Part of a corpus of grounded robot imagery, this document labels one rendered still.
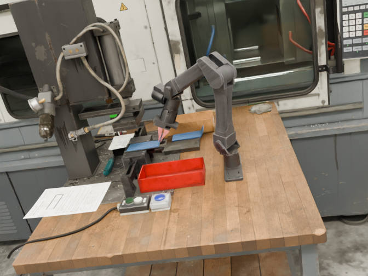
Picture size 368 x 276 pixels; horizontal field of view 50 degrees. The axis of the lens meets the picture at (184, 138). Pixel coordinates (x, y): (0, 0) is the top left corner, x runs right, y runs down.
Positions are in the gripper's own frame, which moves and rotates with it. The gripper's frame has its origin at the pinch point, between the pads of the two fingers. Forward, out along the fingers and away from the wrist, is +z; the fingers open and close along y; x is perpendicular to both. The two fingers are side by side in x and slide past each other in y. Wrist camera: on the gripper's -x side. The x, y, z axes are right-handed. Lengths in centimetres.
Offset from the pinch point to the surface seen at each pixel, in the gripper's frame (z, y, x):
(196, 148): 0.6, -16.4, -7.0
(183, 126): -0.8, -7.8, -24.8
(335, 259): 48, -114, -36
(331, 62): -49, -73, -67
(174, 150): 5.1, -7.6, -6.9
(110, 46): -31.7, 29.4, 5.5
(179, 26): -41, 11, -54
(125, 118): -6.2, 16.0, 5.2
